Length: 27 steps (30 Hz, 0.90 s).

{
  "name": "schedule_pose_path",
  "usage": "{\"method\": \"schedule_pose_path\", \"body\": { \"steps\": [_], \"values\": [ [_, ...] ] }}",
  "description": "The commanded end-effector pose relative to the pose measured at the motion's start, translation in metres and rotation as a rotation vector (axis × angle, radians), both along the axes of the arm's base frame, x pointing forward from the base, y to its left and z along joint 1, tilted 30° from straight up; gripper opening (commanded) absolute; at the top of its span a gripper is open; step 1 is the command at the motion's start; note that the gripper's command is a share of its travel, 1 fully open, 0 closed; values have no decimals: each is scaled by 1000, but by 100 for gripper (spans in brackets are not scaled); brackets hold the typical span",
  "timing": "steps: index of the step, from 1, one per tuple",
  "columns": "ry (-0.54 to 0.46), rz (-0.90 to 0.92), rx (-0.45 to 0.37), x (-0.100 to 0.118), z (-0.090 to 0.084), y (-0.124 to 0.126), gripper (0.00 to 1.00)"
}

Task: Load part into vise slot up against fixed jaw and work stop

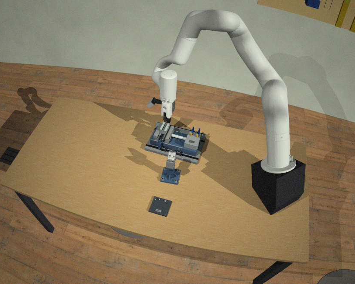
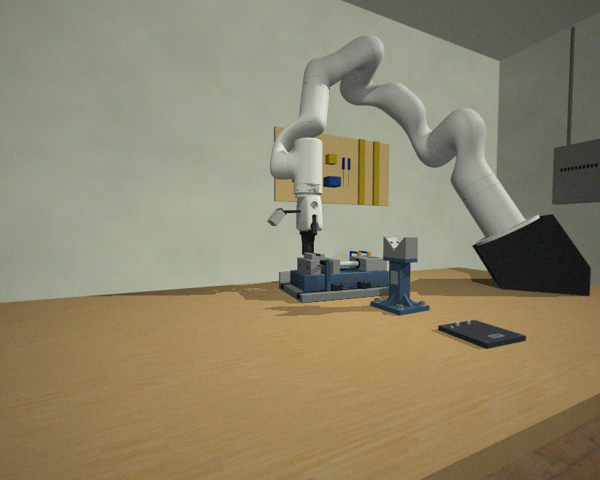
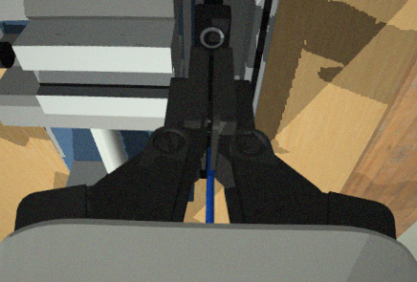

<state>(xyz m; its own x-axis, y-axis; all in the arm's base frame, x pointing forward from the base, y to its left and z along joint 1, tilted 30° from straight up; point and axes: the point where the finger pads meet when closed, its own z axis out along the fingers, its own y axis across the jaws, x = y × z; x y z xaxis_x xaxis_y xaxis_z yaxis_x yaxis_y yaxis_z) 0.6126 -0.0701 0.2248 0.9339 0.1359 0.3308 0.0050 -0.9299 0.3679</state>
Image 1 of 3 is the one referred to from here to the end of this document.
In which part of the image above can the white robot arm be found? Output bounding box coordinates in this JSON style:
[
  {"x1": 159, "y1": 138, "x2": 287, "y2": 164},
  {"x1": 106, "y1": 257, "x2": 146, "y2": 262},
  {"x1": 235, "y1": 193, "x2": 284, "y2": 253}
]
[{"x1": 147, "y1": 9, "x2": 296, "y2": 174}]

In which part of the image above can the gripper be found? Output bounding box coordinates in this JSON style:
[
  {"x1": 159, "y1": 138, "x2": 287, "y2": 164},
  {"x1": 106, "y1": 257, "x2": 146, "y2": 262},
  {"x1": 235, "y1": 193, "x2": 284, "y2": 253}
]
[{"x1": 161, "y1": 100, "x2": 175, "y2": 123}]

